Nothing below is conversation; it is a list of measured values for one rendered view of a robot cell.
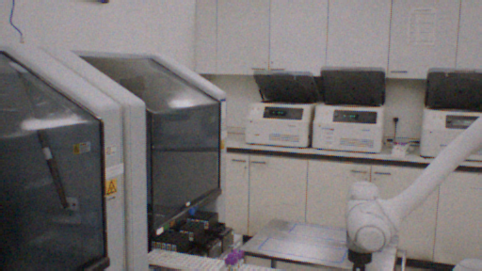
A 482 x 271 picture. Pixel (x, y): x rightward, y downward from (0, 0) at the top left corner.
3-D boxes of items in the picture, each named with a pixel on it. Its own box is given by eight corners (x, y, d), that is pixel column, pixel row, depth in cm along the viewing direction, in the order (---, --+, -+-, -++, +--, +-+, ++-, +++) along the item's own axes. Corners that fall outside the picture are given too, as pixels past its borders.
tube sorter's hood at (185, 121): (39, 219, 176) (30, 53, 167) (128, 183, 232) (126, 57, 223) (155, 238, 159) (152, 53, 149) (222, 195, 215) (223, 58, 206)
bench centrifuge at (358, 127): (311, 150, 377) (314, 65, 367) (323, 139, 436) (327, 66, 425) (380, 154, 359) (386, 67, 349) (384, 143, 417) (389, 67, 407)
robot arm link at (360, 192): (343, 224, 147) (345, 238, 134) (345, 177, 145) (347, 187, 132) (377, 226, 146) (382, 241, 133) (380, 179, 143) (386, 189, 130)
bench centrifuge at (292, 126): (243, 144, 398) (245, 70, 389) (266, 135, 455) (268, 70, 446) (306, 150, 378) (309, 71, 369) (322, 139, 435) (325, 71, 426)
